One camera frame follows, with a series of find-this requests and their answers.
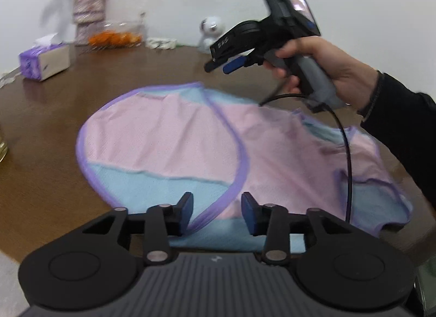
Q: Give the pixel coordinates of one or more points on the purple tissue box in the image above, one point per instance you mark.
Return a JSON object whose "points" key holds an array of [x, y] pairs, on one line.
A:
{"points": [[44, 61]]}

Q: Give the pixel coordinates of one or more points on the black wrist band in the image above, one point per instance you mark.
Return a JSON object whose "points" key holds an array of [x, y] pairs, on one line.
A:
{"points": [[376, 95]]}

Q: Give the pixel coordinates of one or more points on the clear plastic packet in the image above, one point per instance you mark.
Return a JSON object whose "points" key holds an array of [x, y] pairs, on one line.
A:
{"points": [[8, 80]]}

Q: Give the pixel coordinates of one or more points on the person's right hand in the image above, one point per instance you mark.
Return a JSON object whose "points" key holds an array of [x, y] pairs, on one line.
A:
{"points": [[347, 71]]}

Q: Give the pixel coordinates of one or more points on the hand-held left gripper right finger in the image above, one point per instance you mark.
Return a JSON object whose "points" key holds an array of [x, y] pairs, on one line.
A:
{"points": [[248, 214]]}

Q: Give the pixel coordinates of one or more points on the clear box of orange fruit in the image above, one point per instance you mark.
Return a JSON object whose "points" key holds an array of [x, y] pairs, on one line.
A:
{"points": [[115, 37]]}

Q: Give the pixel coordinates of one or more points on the person's right forearm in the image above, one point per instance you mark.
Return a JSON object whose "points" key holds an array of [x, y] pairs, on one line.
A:
{"points": [[405, 133]]}

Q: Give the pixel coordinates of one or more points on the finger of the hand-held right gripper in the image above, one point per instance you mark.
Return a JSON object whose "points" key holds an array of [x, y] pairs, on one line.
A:
{"points": [[211, 66], [235, 65]]}

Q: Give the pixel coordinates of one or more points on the pink woven vase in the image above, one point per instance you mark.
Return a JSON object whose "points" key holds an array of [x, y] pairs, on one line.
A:
{"points": [[89, 13]]}

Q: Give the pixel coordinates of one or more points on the glass cup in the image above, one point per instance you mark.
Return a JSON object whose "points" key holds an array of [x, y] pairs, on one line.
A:
{"points": [[2, 146]]}

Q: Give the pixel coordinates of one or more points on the pink purple-trimmed top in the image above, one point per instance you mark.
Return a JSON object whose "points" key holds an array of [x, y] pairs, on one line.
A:
{"points": [[163, 139]]}

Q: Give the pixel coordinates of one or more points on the white robot figurine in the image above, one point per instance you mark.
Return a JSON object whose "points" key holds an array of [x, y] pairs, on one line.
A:
{"points": [[211, 30]]}

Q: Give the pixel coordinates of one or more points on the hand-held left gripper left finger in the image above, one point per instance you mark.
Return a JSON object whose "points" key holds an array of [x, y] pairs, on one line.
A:
{"points": [[187, 211]]}

